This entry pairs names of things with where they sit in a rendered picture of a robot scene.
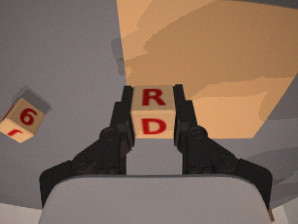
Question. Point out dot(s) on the tan letter block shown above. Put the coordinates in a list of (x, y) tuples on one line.
[(153, 111), (21, 121)]

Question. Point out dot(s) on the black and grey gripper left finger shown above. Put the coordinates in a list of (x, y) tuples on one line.
[(104, 154)]

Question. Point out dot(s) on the orange flat mat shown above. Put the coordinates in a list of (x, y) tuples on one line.
[(234, 58)]

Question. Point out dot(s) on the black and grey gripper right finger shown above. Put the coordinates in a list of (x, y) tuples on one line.
[(201, 152)]

